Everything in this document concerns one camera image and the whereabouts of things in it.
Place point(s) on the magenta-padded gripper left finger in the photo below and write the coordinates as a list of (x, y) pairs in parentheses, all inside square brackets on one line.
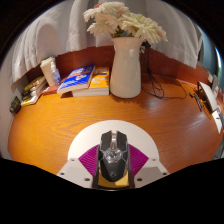
[(75, 171)]

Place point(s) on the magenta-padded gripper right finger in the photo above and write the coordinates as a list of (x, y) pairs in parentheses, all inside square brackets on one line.
[(151, 171)]

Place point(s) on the grey black computer mouse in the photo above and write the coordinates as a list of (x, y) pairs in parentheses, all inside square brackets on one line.
[(113, 163)]

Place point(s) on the white yellow black mouse pad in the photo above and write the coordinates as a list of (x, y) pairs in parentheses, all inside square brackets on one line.
[(86, 136)]

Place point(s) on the white paper sheet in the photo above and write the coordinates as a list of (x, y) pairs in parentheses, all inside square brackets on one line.
[(218, 121)]

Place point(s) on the white book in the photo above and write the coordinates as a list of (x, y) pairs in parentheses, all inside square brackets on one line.
[(31, 100)]

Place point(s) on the red-brown flat book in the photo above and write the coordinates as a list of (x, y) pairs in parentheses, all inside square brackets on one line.
[(50, 90)]

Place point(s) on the dark green mug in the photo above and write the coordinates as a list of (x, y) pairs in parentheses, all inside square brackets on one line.
[(15, 105)]

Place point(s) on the black yellow-lettered book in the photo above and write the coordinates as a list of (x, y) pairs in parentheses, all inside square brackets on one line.
[(31, 91)]

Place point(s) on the orange cover book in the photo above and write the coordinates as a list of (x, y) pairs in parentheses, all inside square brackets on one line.
[(100, 81)]

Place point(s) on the white slanted device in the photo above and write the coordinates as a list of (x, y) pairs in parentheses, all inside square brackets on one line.
[(208, 96)]

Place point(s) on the clear pump bottle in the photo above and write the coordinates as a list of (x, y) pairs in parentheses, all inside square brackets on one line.
[(56, 76)]

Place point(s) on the white ceramic vase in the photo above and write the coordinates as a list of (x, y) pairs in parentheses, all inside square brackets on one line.
[(126, 70)]

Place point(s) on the cream tumbler cup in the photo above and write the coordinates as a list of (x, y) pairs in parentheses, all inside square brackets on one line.
[(46, 70)]

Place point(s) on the glass window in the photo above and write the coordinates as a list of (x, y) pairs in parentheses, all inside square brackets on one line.
[(211, 60)]

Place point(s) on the white pleated curtain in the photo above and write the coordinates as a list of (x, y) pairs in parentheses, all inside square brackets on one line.
[(50, 30)]

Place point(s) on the white pink flower bouquet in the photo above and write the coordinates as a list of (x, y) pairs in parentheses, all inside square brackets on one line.
[(133, 23)]

